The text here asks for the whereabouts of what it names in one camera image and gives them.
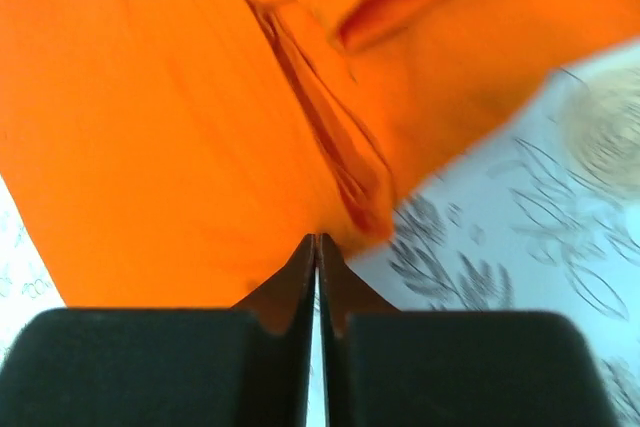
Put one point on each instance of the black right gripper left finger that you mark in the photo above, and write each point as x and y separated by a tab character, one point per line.
247	365

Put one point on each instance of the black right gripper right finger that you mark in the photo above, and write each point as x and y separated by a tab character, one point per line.
388	367

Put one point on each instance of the orange t shirt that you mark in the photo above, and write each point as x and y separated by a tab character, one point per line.
175	152

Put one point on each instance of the floral patterned table mat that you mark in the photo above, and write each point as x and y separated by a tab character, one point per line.
517	225

